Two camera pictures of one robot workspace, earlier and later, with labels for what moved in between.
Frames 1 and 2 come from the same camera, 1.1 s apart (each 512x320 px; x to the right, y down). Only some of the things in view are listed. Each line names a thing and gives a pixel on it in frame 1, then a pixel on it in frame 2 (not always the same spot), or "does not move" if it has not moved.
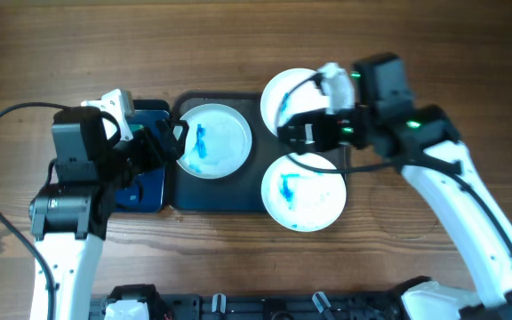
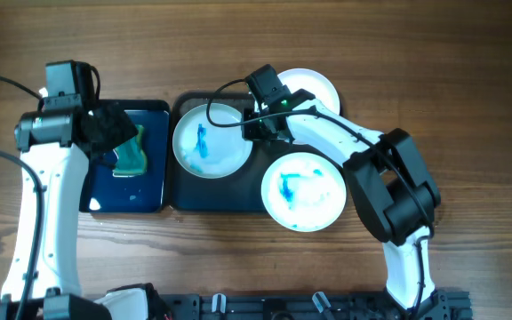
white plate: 303,198 does not move
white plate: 218,143 does not move
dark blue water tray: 146,192 does not move
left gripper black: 174,147 → 118,124
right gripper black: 332,140 → 251,132
